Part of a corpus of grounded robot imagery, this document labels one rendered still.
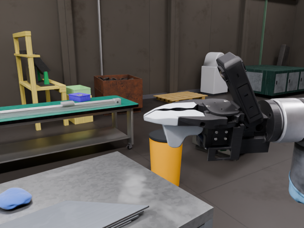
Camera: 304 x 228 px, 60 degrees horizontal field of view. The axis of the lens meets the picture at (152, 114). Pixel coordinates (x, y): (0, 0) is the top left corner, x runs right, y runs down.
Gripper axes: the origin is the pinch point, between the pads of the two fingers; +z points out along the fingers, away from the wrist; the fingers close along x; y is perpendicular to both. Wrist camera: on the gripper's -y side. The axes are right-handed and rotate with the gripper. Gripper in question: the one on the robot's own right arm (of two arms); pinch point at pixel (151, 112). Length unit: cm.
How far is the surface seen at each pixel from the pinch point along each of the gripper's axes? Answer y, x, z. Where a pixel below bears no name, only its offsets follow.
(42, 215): 42, 26, 29
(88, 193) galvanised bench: 46, 39, 18
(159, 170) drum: 150, 200, -33
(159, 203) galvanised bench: 45, 31, -7
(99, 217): 41.6, 22.4, 12.4
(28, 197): 43, 36, 36
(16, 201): 43, 34, 39
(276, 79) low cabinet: 183, 673, -448
